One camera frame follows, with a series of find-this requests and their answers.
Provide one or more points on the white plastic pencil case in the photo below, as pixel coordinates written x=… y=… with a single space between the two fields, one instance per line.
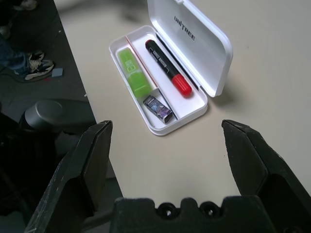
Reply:
x=187 y=104

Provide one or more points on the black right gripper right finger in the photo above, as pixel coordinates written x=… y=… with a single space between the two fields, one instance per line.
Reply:
x=267 y=174

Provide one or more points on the grey blue floor pad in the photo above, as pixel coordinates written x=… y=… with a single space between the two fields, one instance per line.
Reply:
x=57 y=72

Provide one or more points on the green plastic stationery stick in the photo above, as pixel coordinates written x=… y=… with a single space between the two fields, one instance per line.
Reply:
x=132 y=70

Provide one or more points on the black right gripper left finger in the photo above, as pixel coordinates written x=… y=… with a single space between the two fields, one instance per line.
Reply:
x=73 y=182

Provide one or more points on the blue jeans leg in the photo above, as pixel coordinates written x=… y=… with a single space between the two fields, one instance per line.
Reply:
x=12 y=58

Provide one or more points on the black white sneaker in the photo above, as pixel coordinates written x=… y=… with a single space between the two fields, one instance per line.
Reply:
x=35 y=57
x=40 y=70

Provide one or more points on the black marker with red cap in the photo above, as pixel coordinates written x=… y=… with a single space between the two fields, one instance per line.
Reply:
x=165 y=64

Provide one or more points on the white grey sneaker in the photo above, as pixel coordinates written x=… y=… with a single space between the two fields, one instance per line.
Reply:
x=29 y=4
x=5 y=31

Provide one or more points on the small dark blue eraser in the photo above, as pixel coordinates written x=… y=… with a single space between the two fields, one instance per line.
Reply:
x=158 y=109

